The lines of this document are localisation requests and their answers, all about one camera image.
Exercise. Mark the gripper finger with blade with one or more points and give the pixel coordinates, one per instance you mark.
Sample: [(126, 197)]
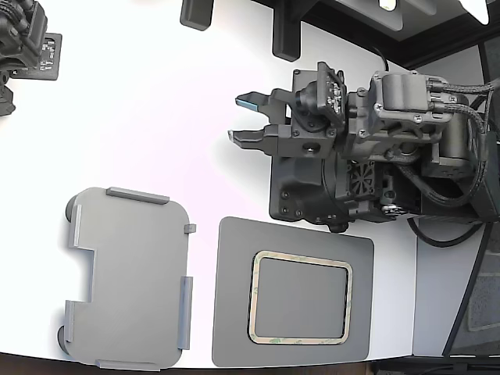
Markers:
[(254, 138)]

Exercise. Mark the dark gray gripper body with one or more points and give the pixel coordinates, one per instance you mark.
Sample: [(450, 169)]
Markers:
[(301, 145)]

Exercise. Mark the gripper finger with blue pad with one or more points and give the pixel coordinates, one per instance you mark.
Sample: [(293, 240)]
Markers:
[(279, 99)]

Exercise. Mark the beige rectangular adhesive frame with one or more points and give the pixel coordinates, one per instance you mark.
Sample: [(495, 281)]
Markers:
[(301, 258)]

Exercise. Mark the dark gray robot arm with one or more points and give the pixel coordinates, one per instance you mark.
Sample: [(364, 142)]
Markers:
[(398, 97)]

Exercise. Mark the tall dark gray block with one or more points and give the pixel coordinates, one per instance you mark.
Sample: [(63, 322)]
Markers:
[(287, 35)]

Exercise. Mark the short dark gray block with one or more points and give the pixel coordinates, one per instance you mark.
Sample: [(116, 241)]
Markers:
[(197, 15)]

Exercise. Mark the dark gray flat mat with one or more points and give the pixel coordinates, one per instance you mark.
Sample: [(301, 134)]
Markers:
[(234, 293)]

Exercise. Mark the dark gray label plate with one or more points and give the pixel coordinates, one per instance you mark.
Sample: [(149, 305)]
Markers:
[(52, 58)]

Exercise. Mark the black slanted pole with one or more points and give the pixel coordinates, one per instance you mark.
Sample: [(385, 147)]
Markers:
[(466, 289)]

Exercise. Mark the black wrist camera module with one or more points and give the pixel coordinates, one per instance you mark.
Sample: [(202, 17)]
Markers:
[(308, 105)]

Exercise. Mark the dark wooden frame structure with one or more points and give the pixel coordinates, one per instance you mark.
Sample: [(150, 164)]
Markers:
[(429, 35)]

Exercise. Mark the light gray frame holder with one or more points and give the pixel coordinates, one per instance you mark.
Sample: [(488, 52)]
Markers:
[(136, 273)]

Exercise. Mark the black tripod camera device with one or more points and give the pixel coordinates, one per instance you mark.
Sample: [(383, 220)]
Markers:
[(15, 43)]

